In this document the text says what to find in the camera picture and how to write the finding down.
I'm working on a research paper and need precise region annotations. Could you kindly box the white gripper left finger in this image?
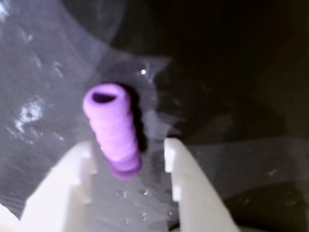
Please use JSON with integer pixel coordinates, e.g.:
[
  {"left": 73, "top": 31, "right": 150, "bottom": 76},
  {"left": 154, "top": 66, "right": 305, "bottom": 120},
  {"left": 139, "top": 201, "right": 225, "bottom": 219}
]
[{"left": 20, "top": 141, "right": 98, "bottom": 232}]

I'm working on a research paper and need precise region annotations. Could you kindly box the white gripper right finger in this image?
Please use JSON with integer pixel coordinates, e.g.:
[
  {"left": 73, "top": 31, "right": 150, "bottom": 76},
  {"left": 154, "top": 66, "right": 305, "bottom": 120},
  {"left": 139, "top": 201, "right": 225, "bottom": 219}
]
[{"left": 164, "top": 138, "right": 242, "bottom": 232}]

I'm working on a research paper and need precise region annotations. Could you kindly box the purple ribbed pen grip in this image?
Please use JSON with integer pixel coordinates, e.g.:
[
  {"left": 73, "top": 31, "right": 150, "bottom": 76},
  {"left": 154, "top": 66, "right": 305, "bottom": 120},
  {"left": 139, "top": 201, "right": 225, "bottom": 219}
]
[{"left": 82, "top": 84, "right": 143, "bottom": 182}]

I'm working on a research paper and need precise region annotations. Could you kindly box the dark grey table mat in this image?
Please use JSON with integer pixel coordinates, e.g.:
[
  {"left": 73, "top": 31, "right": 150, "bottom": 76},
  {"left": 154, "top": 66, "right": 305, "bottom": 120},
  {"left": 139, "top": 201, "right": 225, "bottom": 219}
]
[{"left": 0, "top": 0, "right": 309, "bottom": 232}]

